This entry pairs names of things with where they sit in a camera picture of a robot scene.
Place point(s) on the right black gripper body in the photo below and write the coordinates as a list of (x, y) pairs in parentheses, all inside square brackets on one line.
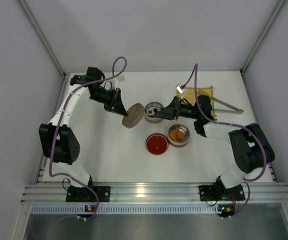
[(176, 109)]

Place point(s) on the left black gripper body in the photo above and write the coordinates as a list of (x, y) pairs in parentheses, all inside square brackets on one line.
[(113, 100)]

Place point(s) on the grey round lid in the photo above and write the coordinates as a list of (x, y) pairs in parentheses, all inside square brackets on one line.
[(134, 116)]

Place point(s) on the steel round container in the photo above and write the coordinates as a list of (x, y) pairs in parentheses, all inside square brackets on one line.
[(153, 120), (179, 143)]

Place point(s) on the sushi roll piece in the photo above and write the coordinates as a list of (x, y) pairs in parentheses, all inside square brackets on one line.
[(151, 112)]

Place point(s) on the orange fried food piece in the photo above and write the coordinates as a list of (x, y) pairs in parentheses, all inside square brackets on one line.
[(180, 134)]

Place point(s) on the red round lid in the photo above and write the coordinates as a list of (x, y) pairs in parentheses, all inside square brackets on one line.
[(157, 144)]

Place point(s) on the metal tongs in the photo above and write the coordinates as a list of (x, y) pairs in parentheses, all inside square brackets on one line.
[(230, 108)]

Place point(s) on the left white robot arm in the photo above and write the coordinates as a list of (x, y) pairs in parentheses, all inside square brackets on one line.
[(59, 143)]

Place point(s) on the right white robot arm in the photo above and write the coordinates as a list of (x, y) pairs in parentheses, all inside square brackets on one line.
[(251, 149)]

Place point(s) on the bamboo mat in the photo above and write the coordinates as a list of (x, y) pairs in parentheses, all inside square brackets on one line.
[(189, 96)]

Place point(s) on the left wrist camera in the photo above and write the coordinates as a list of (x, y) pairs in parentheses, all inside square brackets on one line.
[(119, 79)]

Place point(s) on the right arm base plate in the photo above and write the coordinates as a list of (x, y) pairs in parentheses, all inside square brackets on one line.
[(212, 193)]

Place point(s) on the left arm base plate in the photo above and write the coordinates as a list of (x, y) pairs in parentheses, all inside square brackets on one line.
[(82, 194)]

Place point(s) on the aluminium rail frame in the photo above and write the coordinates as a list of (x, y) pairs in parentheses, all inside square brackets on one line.
[(151, 198)]

